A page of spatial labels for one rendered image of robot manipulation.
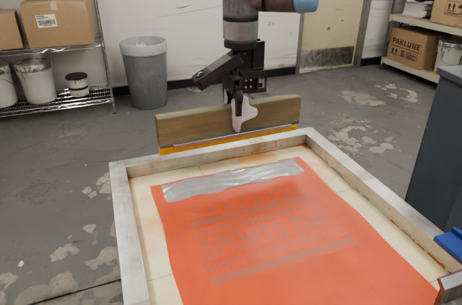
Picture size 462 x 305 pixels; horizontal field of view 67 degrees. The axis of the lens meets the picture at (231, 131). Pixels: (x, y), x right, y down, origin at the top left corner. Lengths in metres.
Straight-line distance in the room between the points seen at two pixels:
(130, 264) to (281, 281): 0.26
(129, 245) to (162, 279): 0.09
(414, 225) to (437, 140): 0.34
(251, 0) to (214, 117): 0.27
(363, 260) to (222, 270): 0.26
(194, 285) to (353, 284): 0.27
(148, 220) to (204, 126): 0.24
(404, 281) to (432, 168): 0.45
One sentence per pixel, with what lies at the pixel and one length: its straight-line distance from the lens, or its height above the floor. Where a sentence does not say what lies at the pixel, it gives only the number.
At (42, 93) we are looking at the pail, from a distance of 3.73.
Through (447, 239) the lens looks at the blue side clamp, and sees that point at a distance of 0.77.
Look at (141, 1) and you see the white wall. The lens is 3.94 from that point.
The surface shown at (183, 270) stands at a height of 0.96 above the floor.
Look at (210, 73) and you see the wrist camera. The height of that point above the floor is 1.23.
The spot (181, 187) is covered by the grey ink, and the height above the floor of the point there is 0.96.
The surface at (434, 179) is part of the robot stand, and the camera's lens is 1.10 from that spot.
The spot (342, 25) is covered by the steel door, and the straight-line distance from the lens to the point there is 5.02.
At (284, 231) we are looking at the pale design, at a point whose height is 0.96.
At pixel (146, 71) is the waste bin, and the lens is 3.53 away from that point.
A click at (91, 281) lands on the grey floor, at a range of 2.02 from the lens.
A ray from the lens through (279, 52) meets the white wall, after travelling 4.54.
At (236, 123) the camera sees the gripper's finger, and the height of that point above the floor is 1.11.
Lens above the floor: 1.47
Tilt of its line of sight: 28 degrees down
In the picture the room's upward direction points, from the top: straight up
